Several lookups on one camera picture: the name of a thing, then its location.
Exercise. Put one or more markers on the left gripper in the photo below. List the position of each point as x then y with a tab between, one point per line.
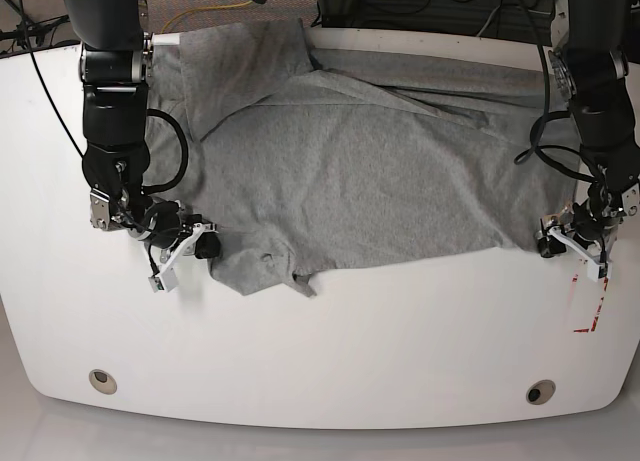
588	228

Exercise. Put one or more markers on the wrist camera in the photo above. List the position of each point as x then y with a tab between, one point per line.
163	281
597	271

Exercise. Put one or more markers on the left table grommet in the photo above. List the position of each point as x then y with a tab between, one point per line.
102	382

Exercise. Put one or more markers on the red tape rectangle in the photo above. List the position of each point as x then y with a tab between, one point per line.
586	299

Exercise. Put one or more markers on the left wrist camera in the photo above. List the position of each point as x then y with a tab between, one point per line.
597	271

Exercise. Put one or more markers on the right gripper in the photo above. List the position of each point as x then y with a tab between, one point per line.
167	229

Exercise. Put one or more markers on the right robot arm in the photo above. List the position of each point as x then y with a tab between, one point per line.
116	54

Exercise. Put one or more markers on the grey T-shirt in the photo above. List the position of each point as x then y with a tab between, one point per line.
312	159

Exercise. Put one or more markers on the right table grommet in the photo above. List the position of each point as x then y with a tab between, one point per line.
540	392

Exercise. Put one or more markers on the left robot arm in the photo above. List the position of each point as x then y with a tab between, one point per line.
590	68

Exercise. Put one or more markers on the table grommet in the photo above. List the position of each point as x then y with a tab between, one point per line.
102	382
540	392

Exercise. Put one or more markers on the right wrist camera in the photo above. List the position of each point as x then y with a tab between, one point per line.
163	281

